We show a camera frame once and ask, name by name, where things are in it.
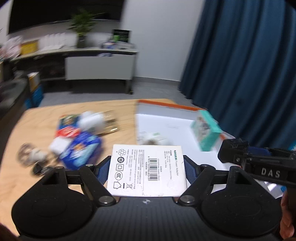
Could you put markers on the black green display box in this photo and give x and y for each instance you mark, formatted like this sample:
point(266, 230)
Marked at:
point(119, 35)

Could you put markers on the black round glass table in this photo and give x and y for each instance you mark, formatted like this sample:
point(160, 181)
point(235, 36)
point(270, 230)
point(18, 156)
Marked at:
point(13, 96)

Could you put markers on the white power adapter box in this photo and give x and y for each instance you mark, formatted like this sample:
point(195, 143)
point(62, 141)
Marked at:
point(146, 171)

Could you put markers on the white yellow cardboard box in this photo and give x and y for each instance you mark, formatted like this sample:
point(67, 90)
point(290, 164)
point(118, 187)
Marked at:
point(34, 80)

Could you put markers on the white tv console cabinet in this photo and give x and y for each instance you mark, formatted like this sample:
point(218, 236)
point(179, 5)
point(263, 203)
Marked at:
point(70, 64)

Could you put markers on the black car key fob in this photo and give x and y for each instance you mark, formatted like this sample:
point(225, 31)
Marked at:
point(41, 169)

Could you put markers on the dark blue curtain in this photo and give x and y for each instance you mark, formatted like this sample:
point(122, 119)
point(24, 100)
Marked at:
point(241, 68)

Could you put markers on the white wifi router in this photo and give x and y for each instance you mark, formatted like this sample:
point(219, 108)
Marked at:
point(52, 42)

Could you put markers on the white repellent heater with bottle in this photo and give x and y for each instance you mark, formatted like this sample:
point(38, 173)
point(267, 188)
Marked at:
point(100, 123)

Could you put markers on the clear repellent liquid bottle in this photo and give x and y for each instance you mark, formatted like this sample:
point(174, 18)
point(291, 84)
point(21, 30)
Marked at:
point(28, 154)

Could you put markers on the person's right hand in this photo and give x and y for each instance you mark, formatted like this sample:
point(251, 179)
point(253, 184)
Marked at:
point(287, 229)

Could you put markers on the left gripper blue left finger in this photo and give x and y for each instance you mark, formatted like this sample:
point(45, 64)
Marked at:
point(102, 169)

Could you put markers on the green bandage box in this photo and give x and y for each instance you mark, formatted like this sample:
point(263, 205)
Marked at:
point(206, 130)

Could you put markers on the white usb charger cube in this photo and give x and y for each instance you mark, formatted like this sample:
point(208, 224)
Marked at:
point(59, 144)

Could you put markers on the red blue playing card box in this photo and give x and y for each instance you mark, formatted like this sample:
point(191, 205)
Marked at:
point(68, 126)

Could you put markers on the white mosquito repellent plug heater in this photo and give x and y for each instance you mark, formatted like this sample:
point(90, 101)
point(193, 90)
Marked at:
point(152, 139)

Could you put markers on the orange white cardboard box lid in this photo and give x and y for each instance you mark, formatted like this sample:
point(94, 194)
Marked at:
point(174, 123)

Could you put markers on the potted green plant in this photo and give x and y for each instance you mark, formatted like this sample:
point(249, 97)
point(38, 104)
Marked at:
point(82, 23)

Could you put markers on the yellow box on console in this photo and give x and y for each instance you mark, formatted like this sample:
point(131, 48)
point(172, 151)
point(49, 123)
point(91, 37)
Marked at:
point(29, 47)

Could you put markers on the blue floss pick tin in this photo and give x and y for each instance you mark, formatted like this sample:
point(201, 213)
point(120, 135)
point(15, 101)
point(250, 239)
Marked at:
point(84, 149)

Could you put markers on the wall mounted black television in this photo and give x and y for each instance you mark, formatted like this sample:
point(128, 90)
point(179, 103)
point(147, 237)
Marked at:
point(27, 14)

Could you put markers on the blue plastic bag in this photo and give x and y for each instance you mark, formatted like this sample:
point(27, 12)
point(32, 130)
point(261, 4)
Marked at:
point(35, 98)

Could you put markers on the white red plastic bag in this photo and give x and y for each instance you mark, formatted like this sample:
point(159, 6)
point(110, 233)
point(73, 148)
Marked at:
point(11, 49)

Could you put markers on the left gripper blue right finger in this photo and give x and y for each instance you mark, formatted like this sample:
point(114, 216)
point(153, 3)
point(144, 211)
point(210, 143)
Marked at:
point(192, 170)

